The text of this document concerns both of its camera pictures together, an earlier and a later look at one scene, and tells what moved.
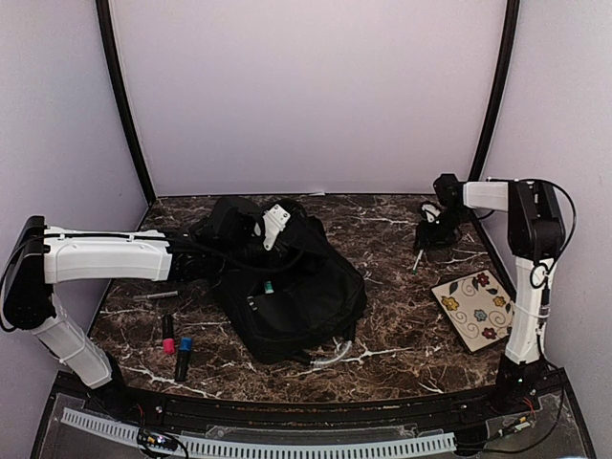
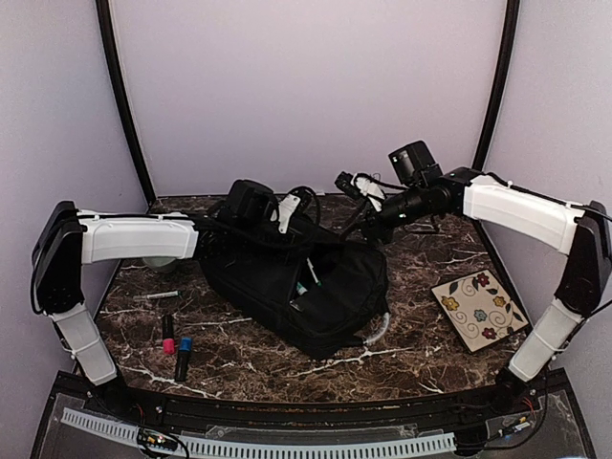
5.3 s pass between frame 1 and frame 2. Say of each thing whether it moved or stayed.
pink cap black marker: stayed
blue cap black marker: stayed
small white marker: moved
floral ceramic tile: stayed
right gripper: moved
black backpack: moved
